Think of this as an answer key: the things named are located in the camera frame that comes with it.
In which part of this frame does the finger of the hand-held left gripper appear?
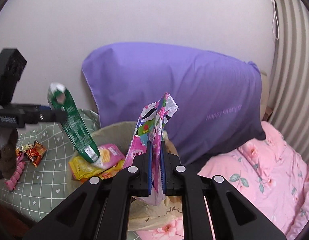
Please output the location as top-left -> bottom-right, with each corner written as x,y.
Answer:
18,104 -> 68,125

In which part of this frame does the pink patterned snack bag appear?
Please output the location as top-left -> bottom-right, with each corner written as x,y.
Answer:
122,92 -> 179,207

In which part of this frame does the beige striped curtain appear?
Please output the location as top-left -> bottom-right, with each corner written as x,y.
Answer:
267,0 -> 309,158

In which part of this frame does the green snack packet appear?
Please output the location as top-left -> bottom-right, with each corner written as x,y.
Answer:
47,82 -> 101,167

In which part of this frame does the red snack wrapper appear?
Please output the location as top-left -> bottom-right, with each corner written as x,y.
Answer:
15,145 -> 29,161
26,140 -> 47,168

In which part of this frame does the white cord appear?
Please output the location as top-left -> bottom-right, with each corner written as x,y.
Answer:
270,0 -> 280,40

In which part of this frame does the purple pillow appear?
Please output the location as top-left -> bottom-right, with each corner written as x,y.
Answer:
81,42 -> 267,165

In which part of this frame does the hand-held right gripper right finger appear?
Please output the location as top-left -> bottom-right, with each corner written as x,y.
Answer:
160,141 -> 287,240

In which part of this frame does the pink chips packet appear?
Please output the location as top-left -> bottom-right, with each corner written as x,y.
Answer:
98,143 -> 126,170

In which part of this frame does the yellow snack packet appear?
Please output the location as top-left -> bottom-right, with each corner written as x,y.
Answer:
69,154 -> 103,181

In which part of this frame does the pink floral quilt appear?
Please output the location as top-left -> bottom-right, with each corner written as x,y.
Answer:
137,120 -> 309,240

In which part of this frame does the green grid bedsheet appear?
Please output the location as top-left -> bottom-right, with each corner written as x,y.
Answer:
0,109 -> 100,223

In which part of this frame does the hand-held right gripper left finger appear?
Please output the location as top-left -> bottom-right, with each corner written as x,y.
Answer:
23,141 -> 153,240

